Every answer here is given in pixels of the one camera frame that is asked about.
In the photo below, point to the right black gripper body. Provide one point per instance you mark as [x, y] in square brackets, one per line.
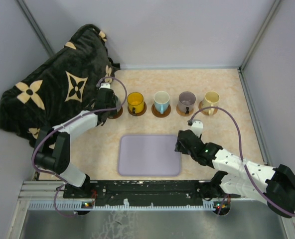
[180, 148]

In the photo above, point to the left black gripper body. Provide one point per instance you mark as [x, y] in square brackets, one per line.
[112, 104]

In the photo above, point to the dark brown wooden coaster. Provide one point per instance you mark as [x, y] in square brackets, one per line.
[117, 115]

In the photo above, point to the light woven rattan coaster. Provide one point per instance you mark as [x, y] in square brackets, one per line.
[183, 113]

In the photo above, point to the yellow transparent mug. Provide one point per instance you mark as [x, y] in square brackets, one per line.
[135, 102]

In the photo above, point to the purple transparent mug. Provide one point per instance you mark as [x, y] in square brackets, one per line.
[186, 101]

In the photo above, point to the cream yellow ceramic mug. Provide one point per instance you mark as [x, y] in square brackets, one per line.
[211, 99]

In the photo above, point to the white mug blue handle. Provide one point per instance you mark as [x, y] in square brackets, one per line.
[161, 101]

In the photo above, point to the grey ceramic mug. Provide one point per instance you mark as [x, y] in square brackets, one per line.
[118, 105]

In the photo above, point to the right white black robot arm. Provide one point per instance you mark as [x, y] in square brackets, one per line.
[274, 186]

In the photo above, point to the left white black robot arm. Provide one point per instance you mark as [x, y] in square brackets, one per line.
[52, 148]

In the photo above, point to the lavender plastic tray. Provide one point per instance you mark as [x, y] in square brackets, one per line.
[148, 155]

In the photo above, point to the black floral plush blanket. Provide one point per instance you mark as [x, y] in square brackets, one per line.
[61, 87]

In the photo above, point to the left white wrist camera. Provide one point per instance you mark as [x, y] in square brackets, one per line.
[105, 86]

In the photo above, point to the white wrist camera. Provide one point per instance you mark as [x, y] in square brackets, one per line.
[197, 128]
[105, 86]

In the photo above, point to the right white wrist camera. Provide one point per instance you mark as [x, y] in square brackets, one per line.
[197, 128]

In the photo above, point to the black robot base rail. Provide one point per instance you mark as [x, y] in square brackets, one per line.
[146, 193]

